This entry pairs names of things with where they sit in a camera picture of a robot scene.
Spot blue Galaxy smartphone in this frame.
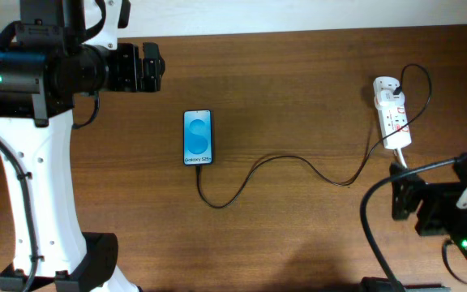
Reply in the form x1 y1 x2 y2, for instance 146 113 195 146
183 109 213 166

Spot black USB charging cable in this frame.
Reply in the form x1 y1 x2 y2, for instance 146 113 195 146
195 63 433 210

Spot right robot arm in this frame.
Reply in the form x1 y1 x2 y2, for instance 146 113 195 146
392 163 467 259

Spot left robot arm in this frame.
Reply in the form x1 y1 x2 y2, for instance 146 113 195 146
0 0 165 291

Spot white USB charger plug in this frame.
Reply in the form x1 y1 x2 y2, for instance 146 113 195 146
373 76 405 110

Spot white power strip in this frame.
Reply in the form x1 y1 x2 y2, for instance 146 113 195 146
375 96 413 150

